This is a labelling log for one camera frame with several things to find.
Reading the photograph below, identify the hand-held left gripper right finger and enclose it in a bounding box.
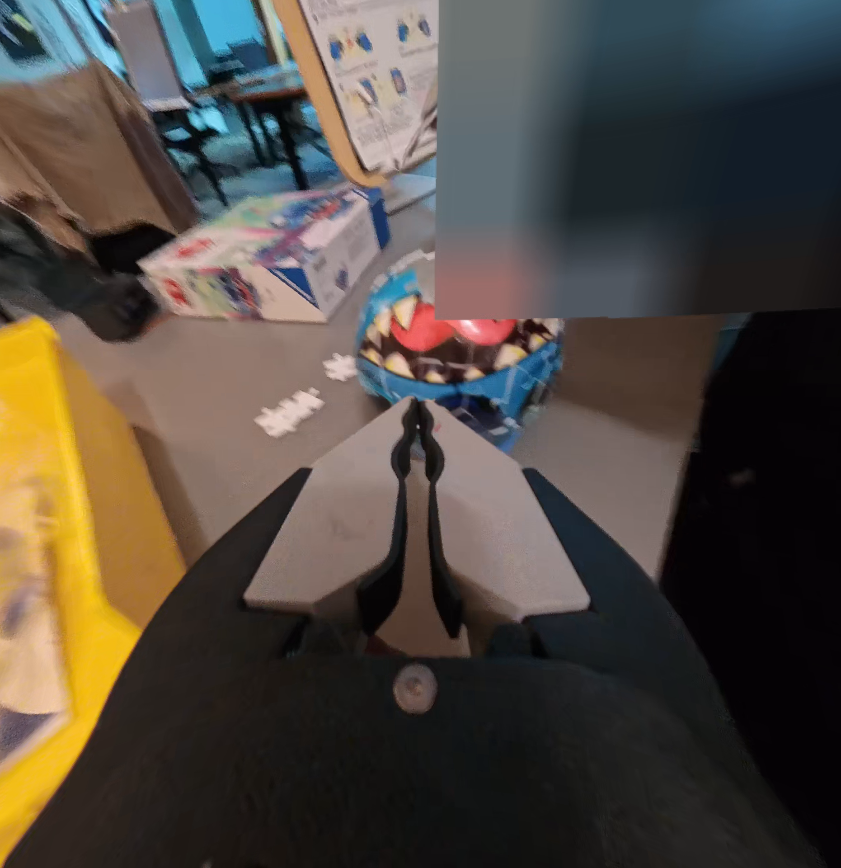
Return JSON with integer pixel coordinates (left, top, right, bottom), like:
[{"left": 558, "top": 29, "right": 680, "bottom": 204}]
[{"left": 419, "top": 400, "right": 592, "bottom": 640}]

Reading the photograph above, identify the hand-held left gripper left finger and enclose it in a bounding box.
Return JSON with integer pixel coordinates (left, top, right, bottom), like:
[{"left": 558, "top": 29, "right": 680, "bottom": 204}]
[{"left": 243, "top": 399, "right": 422, "bottom": 637}]

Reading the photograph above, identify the blue puzzle ball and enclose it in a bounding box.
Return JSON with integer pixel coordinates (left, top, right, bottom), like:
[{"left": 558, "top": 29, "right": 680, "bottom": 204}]
[{"left": 355, "top": 252, "right": 565, "bottom": 454}]

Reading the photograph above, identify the white puzzle piece strip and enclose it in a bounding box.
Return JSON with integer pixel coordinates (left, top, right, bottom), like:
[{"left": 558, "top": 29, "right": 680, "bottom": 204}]
[{"left": 254, "top": 387, "right": 325, "bottom": 439}]

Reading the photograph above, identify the colourful puzzle box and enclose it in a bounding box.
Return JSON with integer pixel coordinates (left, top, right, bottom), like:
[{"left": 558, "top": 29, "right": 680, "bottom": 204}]
[{"left": 138, "top": 188, "right": 392, "bottom": 324}]

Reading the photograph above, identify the yellow plastic bin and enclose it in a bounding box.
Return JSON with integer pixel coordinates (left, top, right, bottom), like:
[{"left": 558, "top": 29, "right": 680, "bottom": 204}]
[{"left": 0, "top": 316, "right": 187, "bottom": 868}]

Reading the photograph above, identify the person's dark clothing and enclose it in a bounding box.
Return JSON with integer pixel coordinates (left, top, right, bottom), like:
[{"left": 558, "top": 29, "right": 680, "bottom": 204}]
[{"left": 658, "top": 312, "right": 841, "bottom": 868}]

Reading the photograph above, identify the clear plastic bag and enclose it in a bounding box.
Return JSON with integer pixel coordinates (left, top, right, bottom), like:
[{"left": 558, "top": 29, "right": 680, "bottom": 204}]
[{"left": 0, "top": 390, "right": 72, "bottom": 770}]

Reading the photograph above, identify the black bag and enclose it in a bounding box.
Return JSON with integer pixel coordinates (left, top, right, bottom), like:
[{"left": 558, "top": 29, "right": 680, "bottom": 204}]
[{"left": 0, "top": 200, "right": 177, "bottom": 342}]

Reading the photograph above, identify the cardboard panel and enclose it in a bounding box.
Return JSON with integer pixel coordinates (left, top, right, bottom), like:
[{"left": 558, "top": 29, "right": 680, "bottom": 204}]
[{"left": 274, "top": 0, "right": 438, "bottom": 189}]

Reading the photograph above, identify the dark table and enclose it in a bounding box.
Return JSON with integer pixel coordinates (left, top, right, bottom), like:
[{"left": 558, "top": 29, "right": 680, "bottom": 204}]
[{"left": 207, "top": 64, "right": 319, "bottom": 192}]

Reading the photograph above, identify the printed instruction sheet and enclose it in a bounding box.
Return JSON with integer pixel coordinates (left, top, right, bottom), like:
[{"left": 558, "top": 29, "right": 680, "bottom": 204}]
[{"left": 300, "top": 0, "right": 438, "bottom": 172}]

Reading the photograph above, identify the brown cloth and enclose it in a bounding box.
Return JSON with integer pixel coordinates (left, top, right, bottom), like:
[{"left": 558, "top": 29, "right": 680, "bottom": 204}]
[{"left": 0, "top": 60, "right": 199, "bottom": 238}]

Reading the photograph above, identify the grey panel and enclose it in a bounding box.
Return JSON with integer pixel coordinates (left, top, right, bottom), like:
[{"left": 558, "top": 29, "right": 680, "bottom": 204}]
[{"left": 107, "top": 2, "right": 192, "bottom": 113}]

